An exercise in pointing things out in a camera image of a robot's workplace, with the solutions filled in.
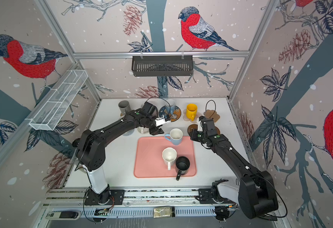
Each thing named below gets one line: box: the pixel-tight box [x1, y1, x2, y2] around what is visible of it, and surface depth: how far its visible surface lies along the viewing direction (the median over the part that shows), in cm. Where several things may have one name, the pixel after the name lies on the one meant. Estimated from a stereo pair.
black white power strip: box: [45, 211, 81, 220], surface depth 67 cm
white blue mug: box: [164, 128, 184, 146], surface depth 91 cm
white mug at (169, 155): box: [161, 147, 178, 171], surface depth 81 cm
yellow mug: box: [186, 103, 198, 122], surface depth 105 cm
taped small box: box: [153, 206, 176, 219], surface depth 67 cm
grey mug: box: [117, 99, 132, 115], surface depth 105 cm
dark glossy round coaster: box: [187, 123, 198, 138], surface depth 103 cm
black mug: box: [175, 156, 191, 181], surface depth 79 cm
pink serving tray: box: [133, 135, 197, 178], surface depth 89 cm
